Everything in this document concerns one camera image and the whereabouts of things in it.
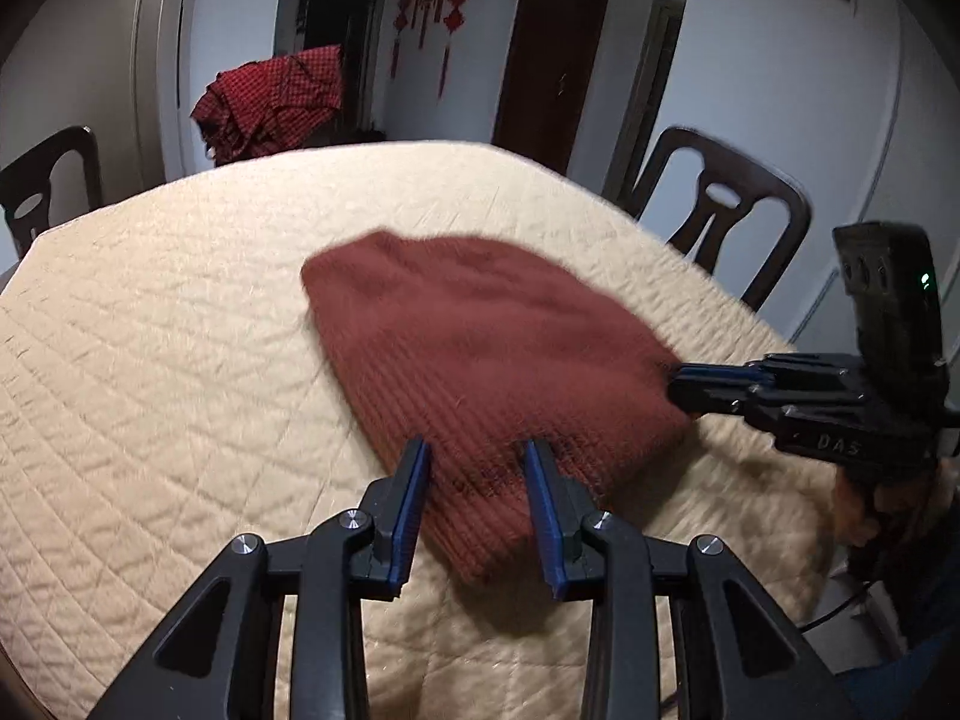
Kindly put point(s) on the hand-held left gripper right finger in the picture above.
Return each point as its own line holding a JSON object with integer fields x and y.
{"x": 541, "y": 517}

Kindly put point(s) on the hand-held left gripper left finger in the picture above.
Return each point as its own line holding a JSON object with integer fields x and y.
{"x": 412, "y": 510}

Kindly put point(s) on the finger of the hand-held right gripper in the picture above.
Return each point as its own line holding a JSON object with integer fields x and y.
{"x": 720, "y": 397}
{"x": 810, "y": 371}

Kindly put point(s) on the maroon knit sweater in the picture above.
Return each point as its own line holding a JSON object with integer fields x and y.
{"x": 465, "y": 330}

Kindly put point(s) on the person's right hand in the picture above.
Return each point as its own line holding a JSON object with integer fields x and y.
{"x": 855, "y": 510}

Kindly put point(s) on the dark wooden chair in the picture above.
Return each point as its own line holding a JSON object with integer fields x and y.
{"x": 75, "y": 144}
{"x": 787, "y": 202}

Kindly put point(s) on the cream quilted table cover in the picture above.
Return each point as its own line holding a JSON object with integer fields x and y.
{"x": 187, "y": 330}

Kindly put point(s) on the dark framed side door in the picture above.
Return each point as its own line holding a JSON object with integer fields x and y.
{"x": 652, "y": 90}

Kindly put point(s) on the person's blue clothing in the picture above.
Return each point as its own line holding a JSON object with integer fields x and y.
{"x": 907, "y": 682}

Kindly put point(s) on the brown wooden door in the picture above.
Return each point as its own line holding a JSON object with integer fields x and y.
{"x": 551, "y": 52}

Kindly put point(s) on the red plaid cloth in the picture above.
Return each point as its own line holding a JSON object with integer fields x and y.
{"x": 262, "y": 101}

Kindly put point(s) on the dark open doorway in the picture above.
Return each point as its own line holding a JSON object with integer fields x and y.
{"x": 337, "y": 7}

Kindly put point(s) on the long red knot wall hanging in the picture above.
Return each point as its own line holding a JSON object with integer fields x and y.
{"x": 459, "y": 0}

